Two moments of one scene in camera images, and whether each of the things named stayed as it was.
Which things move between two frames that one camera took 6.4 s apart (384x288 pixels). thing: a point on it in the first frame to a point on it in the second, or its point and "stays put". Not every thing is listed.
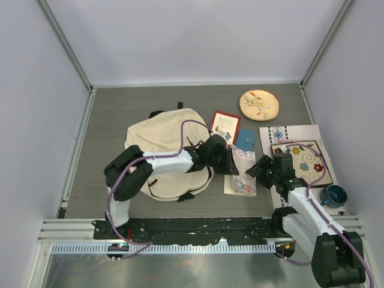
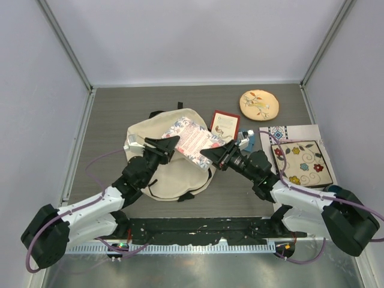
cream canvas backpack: [168, 131] stays put
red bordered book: [224, 122] stays put
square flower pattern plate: [308, 164] stays put
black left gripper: [230, 167] to [164, 148]
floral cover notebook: [242, 184] to [194, 138]
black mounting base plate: [190, 230] stays put
